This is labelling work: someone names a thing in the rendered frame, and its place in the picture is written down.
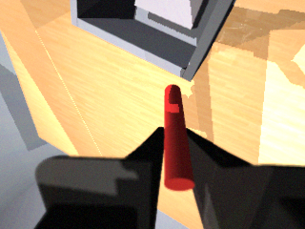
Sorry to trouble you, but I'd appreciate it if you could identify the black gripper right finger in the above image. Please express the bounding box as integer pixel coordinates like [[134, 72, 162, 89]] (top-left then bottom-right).
[[186, 128, 305, 229]]

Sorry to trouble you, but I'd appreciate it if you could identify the red peg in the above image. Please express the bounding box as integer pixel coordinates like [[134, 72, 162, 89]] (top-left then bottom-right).
[[164, 84, 194, 191]]

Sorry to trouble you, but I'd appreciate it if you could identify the grey square plate with hole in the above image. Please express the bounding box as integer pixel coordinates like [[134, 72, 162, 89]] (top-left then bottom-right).
[[134, 0, 210, 29]]

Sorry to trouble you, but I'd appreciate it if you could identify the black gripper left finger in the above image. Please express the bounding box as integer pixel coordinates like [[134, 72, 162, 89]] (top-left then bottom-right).
[[35, 127, 165, 229]]

